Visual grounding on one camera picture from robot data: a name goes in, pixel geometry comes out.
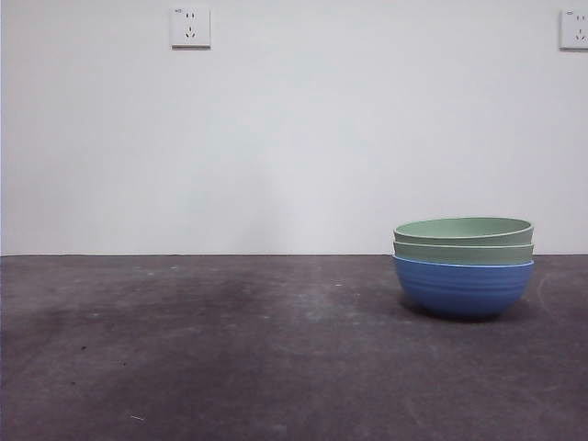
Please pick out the green ribbed bowl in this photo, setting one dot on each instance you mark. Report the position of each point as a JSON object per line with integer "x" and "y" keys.
{"x": 459, "y": 255}
{"x": 459, "y": 229}

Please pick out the blue ribbed bowl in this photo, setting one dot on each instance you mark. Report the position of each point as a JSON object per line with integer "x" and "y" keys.
{"x": 464, "y": 294}

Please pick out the white wall socket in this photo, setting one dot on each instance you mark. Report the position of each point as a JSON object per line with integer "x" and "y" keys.
{"x": 191, "y": 27}
{"x": 574, "y": 30}

